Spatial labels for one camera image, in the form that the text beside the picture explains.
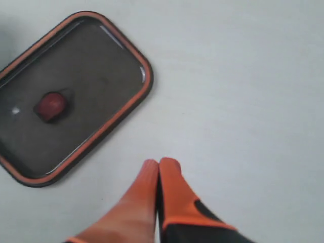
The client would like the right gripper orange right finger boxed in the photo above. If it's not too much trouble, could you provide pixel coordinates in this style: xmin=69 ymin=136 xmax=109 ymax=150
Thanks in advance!
xmin=157 ymin=157 xmax=251 ymax=242

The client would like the dark transparent lid orange seal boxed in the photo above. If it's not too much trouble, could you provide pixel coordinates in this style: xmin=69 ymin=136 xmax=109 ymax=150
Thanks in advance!
xmin=1 ymin=11 xmax=153 ymax=188

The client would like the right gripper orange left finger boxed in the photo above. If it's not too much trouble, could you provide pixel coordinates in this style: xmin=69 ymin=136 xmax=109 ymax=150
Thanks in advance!
xmin=66 ymin=159 xmax=158 ymax=243

